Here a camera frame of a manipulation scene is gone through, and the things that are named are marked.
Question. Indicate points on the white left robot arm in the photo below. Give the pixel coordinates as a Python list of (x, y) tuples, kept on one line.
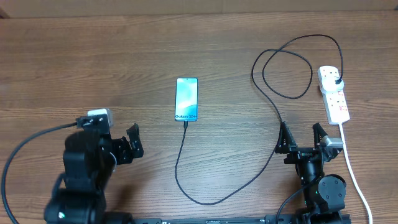
[(90, 158)]

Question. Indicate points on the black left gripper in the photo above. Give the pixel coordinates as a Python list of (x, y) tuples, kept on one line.
[(125, 155)]

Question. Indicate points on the blue Samsung smartphone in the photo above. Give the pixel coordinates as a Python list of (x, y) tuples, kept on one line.
[(186, 99)]

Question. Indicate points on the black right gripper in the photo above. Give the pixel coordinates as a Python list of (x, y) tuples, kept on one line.
[(285, 145)]

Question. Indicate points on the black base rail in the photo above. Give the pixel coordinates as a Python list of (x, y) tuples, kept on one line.
[(211, 221)]

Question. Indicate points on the white charger plug adapter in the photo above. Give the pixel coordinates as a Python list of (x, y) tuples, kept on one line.
[(329, 85)]

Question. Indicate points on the white power strip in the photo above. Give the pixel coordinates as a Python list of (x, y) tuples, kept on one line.
[(335, 103)]

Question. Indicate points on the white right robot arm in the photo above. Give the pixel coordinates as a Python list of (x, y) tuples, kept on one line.
[(324, 195)]

